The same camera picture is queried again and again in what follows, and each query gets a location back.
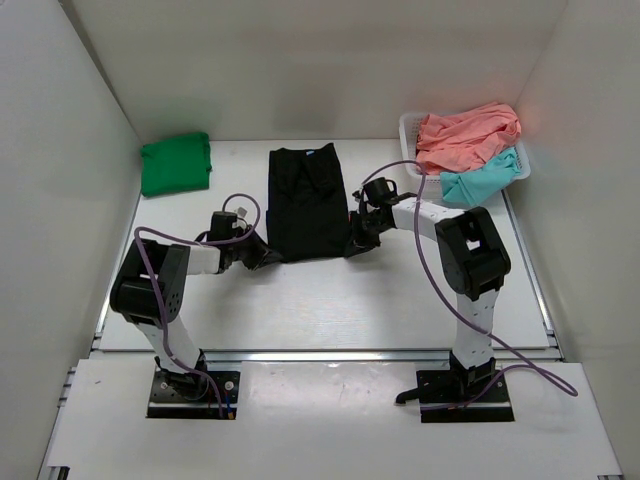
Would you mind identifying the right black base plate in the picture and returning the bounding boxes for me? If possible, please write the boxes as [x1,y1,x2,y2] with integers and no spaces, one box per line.
[395,370,515,424]

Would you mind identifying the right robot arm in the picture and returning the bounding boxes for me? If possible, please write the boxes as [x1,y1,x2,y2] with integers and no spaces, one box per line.
[346,177,511,403]

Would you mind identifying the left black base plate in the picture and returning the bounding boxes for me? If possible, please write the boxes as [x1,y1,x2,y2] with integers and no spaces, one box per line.
[146,367,241,421]

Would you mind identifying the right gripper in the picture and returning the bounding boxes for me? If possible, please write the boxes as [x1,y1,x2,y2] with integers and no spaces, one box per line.
[344,211,390,258]

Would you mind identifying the purple cable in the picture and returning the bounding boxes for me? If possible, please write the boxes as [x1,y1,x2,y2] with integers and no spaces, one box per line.
[360,159,580,414]
[133,193,262,420]

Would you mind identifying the teal t shirt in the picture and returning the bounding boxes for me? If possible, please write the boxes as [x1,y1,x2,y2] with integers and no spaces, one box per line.
[440,147,521,207]

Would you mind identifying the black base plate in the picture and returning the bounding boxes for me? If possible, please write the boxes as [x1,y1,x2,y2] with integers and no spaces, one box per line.
[395,370,515,424]
[146,367,241,421]

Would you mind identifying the white plastic basket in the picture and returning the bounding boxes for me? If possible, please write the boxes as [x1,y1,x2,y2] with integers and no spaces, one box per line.
[399,112,531,199]

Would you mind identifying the pink t shirt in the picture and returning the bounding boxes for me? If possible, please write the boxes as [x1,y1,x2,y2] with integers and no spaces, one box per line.
[416,102,522,176]

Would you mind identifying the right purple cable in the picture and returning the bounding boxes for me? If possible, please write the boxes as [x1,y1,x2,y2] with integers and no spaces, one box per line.
[360,159,580,414]

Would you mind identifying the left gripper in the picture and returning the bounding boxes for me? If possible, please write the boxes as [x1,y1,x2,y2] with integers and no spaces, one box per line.
[229,224,282,271]

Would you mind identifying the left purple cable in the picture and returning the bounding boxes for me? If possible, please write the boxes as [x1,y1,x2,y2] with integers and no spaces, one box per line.
[133,193,262,420]

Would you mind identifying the black t shirt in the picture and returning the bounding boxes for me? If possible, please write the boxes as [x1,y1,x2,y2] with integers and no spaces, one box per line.
[266,143,350,263]

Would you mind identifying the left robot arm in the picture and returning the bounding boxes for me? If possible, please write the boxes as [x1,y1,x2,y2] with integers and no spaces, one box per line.
[110,211,281,402]

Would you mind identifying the green folded t shirt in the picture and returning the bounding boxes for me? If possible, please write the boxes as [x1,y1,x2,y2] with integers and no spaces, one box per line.
[140,132,212,198]

